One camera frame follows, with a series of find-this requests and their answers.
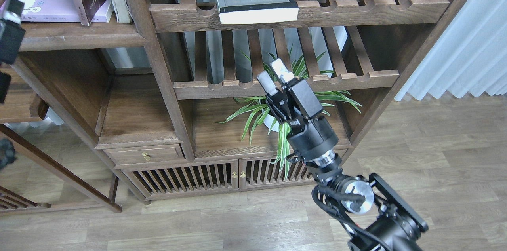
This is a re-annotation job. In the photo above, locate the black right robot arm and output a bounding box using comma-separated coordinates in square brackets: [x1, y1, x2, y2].
[257, 59, 429, 251]

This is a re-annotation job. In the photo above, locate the white curtain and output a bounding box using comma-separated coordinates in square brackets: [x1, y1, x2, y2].
[394, 0, 507, 101]

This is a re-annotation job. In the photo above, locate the white plant pot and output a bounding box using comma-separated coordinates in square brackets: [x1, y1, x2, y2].
[264, 111, 280, 134]

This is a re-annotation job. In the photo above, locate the wooden side furniture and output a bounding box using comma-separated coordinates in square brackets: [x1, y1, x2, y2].
[1, 64, 122, 215]

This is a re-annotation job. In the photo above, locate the dark wooden bookshelf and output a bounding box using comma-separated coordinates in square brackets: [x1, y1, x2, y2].
[14, 0, 467, 202]

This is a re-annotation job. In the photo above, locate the green spider plant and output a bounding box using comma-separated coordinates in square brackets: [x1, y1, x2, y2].
[216, 53, 362, 180]

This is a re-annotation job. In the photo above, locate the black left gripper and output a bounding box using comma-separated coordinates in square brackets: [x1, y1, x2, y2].
[0, 0, 25, 104]

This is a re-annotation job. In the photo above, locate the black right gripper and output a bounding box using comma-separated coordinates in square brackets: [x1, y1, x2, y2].
[257, 58, 338, 163]

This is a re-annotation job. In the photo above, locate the brass drawer knob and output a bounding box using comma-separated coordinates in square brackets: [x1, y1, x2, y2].
[141, 152, 152, 161]

